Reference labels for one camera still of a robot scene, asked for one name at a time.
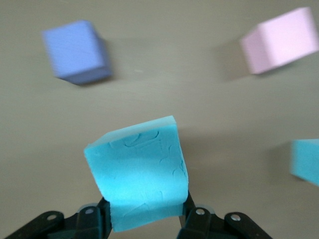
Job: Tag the pink foam cube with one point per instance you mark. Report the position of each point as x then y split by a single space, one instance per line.
279 42

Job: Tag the light blue foam cube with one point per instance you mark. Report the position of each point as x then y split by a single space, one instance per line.
306 161
139 174

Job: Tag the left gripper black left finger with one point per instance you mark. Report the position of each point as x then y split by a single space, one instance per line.
84 224

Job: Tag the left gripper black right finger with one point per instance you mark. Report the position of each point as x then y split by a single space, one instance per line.
207 226

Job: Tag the purple foam cube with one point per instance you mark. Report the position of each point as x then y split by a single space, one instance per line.
74 52

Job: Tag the table cover sheet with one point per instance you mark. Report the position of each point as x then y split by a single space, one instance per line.
159 99

